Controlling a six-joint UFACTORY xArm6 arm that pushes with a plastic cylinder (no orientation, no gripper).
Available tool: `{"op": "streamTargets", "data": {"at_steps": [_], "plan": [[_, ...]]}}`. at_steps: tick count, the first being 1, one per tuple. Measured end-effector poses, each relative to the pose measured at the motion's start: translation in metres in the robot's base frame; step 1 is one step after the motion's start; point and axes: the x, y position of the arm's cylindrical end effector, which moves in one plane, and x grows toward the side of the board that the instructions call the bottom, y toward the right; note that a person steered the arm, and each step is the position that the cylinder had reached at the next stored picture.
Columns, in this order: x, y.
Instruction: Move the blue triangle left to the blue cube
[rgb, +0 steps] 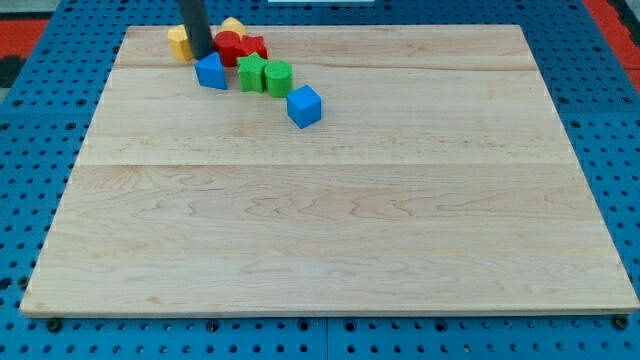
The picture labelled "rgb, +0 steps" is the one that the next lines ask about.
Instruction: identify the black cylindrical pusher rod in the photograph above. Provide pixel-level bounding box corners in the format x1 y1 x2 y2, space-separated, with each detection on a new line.
177 0 214 60

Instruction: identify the blue triangle block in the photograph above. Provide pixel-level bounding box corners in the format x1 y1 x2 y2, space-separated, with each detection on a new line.
194 52 228 90

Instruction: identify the blue cube block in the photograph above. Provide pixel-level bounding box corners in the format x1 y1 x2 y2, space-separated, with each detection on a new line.
286 85 322 129

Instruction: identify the yellow hexagon block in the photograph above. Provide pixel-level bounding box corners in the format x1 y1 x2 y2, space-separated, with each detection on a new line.
167 25 193 61

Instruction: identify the yellow rounded block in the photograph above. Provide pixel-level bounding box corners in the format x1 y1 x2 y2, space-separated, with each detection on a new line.
220 17 247 38

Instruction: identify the red cylinder block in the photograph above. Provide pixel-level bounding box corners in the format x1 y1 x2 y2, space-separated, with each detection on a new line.
214 31 242 67

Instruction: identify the red star block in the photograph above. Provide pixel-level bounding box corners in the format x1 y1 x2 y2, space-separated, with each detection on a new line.
238 35 268 59

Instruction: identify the green star block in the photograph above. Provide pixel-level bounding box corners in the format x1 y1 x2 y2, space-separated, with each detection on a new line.
237 52 268 93

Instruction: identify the green cylinder block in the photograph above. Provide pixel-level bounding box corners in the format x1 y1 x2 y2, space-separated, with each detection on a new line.
264 60 293 98

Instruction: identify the light wooden board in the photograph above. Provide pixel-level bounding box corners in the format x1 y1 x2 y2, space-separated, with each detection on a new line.
20 25 639 318

